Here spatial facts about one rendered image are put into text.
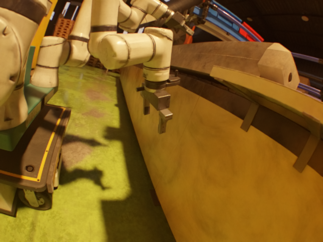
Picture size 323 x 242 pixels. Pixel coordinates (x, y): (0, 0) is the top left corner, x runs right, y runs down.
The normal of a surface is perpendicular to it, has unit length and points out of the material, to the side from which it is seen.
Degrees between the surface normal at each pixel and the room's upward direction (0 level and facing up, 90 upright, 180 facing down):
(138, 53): 91
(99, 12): 105
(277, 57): 71
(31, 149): 0
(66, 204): 0
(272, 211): 90
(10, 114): 89
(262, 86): 90
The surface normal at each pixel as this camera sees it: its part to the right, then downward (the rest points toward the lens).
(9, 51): 0.73, 0.54
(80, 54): 0.90, 0.35
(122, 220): 0.36, -0.88
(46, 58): 0.51, 0.46
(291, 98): -0.86, -0.18
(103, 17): 0.33, 0.58
